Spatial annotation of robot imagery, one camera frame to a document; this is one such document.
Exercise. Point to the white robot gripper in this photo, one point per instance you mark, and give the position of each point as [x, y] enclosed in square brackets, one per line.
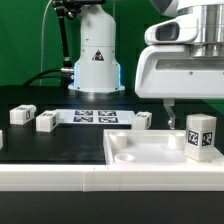
[169, 72]

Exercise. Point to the white square table top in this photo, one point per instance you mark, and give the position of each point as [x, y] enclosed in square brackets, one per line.
[149, 147]

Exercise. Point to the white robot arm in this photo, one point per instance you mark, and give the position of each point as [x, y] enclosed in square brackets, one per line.
[198, 24]

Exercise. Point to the white L-shaped obstacle fence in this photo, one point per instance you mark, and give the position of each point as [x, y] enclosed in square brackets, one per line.
[110, 178]

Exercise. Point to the white marker tag sheet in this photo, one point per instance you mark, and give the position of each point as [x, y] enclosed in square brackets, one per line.
[78, 116]

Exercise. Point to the white part at left edge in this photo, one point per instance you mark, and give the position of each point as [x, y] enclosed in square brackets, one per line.
[1, 139]

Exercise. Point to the black camera stand pole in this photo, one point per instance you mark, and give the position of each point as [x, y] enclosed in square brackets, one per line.
[69, 9]

